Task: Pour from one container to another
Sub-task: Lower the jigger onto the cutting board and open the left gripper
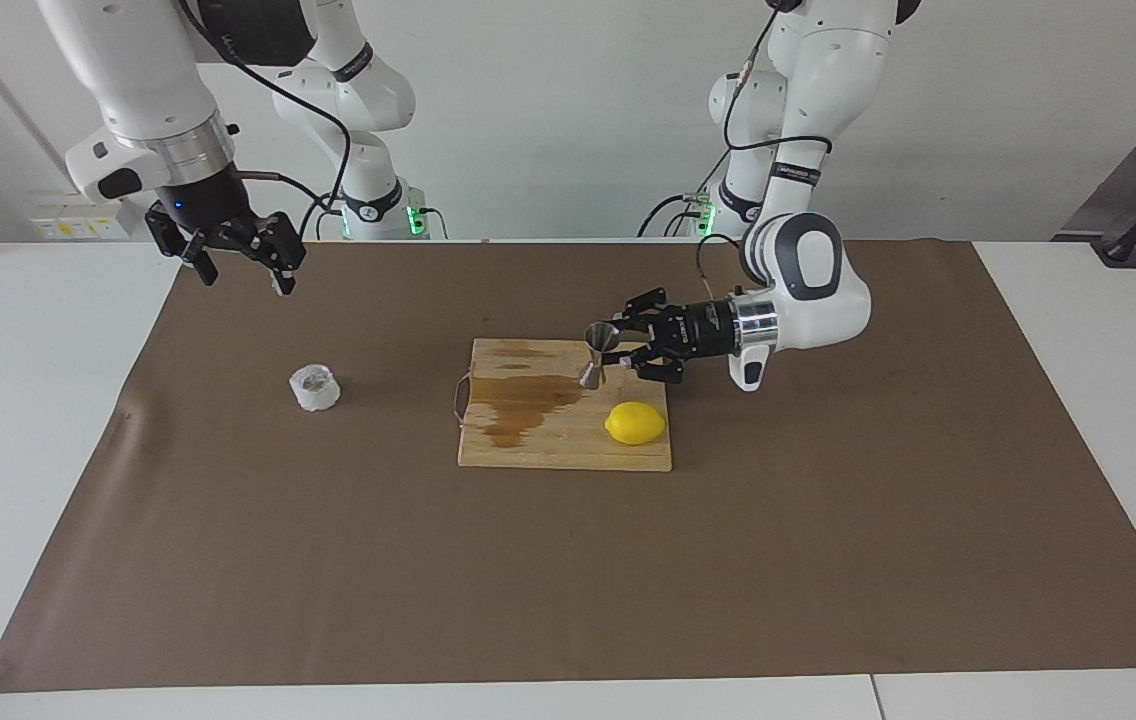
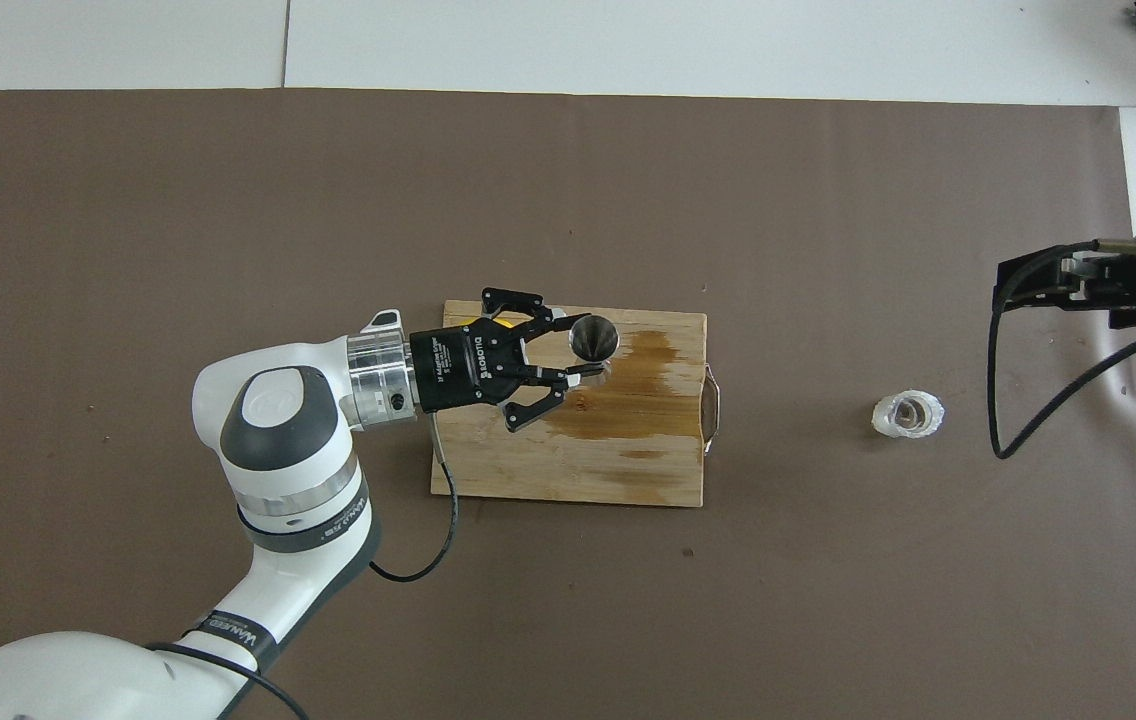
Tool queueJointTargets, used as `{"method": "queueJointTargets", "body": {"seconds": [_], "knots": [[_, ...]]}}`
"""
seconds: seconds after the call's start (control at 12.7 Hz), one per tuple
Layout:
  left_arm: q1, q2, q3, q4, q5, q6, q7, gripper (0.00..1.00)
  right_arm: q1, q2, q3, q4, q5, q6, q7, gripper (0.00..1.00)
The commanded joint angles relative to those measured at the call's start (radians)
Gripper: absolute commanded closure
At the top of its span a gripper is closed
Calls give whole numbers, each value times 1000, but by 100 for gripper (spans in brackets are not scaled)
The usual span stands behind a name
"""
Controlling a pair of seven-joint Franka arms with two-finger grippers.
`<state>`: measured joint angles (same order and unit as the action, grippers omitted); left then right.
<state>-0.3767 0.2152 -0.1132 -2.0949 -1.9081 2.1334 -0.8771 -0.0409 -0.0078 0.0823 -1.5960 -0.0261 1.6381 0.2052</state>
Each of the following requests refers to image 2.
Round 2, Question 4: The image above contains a wooden cutting board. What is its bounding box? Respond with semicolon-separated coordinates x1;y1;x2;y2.
430;300;722;508

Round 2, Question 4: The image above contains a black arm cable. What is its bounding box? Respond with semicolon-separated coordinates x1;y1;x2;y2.
143;412;461;720
988;238;1136;461

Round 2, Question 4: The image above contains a steel double jigger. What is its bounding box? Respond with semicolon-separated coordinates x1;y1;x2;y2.
566;313;620;386

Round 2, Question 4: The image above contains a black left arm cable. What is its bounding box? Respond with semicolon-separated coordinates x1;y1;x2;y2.
143;412;461;720

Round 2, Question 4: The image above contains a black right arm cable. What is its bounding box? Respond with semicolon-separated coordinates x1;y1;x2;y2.
988;238;1136;461

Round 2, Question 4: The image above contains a brown paper table mat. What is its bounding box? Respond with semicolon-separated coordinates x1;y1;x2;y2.
0;88;1136;720

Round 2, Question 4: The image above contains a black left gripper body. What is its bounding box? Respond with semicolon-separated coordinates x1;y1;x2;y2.
410;325;529;413

